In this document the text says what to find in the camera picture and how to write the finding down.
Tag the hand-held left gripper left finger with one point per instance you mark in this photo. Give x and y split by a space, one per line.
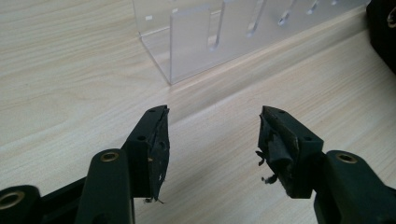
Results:
146 161

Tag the clear acrylic rack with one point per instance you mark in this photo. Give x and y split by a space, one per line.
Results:
214 34

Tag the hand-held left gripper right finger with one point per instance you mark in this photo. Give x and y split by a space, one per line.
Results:
299 161

